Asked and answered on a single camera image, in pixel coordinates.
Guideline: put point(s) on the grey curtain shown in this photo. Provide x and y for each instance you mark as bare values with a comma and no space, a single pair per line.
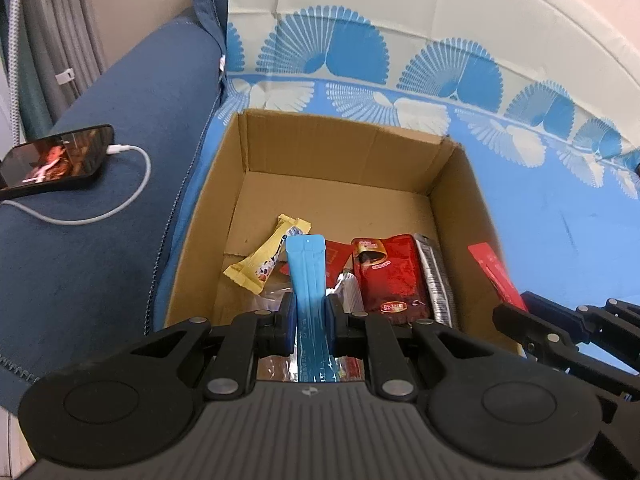
55,20

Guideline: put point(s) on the small red square packet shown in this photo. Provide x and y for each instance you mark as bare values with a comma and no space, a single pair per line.
337,260

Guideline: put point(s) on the red stick packet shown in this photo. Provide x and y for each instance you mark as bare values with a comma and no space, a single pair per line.
492,272

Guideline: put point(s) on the yellow snack bar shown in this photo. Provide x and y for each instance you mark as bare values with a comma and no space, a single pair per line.
265,260

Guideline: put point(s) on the blue patterned bedsheet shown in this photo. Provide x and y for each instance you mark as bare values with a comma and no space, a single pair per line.
550,220

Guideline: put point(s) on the red coffee pouch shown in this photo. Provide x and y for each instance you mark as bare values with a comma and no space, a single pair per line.
390,275

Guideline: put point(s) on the silver stick packet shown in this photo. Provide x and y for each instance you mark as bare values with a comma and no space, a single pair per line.
437,285

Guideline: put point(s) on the blue stick packet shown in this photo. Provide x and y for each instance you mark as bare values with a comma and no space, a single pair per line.
307,280

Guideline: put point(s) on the white clip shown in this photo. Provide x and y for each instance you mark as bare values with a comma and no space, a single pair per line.
65,76

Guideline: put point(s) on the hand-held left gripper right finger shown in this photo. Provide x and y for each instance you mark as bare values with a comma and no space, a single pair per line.
332,322

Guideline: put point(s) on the black smartphone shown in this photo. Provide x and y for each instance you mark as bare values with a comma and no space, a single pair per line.
55,160

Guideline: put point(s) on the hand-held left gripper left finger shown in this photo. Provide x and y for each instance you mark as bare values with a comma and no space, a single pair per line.
288,320

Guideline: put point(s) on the blue upholstered bed frame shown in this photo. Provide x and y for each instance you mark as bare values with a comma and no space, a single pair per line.
125,110

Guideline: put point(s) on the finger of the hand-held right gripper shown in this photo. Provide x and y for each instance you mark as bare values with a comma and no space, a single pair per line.
555,315
530,337

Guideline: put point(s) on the cardboard box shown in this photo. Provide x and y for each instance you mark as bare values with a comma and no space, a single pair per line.
325,150

